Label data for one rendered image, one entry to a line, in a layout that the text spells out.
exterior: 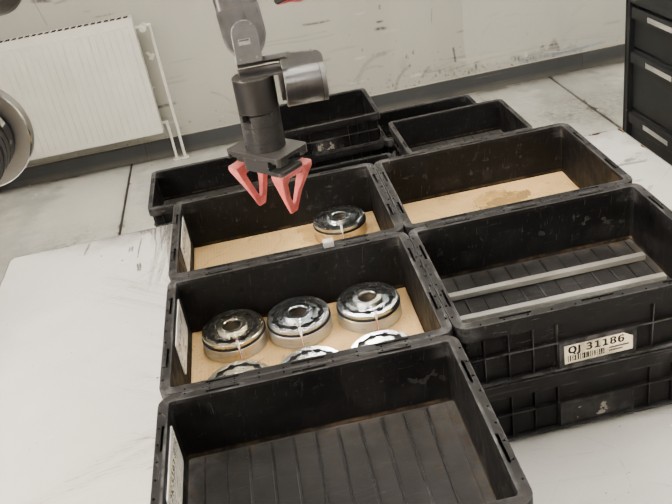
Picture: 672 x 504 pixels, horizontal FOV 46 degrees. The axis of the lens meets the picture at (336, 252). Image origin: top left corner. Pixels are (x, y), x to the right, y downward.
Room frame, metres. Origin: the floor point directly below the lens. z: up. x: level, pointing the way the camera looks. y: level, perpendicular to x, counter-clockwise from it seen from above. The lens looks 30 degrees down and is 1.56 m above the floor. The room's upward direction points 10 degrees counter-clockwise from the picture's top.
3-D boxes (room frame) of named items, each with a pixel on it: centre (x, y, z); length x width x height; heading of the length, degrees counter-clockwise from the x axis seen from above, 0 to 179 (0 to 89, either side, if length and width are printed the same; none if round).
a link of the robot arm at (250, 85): (1.05, 0.06, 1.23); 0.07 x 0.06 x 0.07; 94
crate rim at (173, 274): (1.28, 0.09, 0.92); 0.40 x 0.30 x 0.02; 93
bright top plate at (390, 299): (1.06, -0.04, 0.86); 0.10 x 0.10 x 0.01
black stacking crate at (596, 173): (1.30, -0.31, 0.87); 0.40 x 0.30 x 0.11; 93
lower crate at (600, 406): (1.00, -0.33, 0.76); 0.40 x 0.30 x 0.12; 93
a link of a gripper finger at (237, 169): (1.06, 0.09, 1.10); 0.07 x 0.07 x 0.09; 47
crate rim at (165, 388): (0.98, 0.07, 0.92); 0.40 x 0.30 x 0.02; 93
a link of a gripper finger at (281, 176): (1.04, 0.06, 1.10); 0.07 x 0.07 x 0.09; 47
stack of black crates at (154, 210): (2.30, 0.34, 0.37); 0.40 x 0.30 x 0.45; 94
